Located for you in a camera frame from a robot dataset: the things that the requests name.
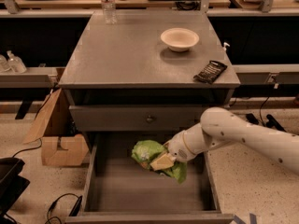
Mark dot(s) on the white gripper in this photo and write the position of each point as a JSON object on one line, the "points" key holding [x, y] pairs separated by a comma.
{"points": [[177, 147]]}

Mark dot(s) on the green rice chip bag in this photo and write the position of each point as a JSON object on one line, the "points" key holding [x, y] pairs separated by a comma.
{"points": [[144, 152]]}

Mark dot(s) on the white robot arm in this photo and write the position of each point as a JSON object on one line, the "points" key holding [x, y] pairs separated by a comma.
{"points": [[218, 127]]}

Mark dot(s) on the open grey middle drawer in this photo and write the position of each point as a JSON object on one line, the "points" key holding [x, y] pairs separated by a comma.
{"points": [[120, 191]]}

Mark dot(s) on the closed grey top drawer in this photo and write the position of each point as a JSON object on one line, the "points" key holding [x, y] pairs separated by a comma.
{"points": [[126, 118]]}

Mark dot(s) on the grey drawer cabinet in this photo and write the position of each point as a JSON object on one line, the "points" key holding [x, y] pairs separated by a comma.
{"points": [[128, 64]]}

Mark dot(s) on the black snack bar packet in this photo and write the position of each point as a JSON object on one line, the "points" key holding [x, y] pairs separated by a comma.
{"points": [[210, 73]]}

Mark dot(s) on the brown cardboard box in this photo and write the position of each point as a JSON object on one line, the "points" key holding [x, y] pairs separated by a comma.
{"points": [[52, 126]]}

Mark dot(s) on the black stand leg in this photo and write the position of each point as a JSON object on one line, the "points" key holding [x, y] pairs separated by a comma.
{"points": [[272, 122]]}

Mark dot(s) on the white paper bowl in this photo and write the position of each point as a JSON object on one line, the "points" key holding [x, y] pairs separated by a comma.
{"points": [[179, 39]]}

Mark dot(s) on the small white pump dispenser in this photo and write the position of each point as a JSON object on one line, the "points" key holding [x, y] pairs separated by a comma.
{"points": [[226, 46]]}

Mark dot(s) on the black bin on floor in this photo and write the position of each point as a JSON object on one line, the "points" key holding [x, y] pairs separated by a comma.
{"points": [[12, 185]]}

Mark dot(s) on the clear plastic water bottle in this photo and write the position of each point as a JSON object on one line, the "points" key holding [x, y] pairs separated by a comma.
{"points": [[109, 11]]}

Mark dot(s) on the clear sanitizer pump bottle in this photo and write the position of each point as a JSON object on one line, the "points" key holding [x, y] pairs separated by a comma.
{"points": [[15, 63]]}

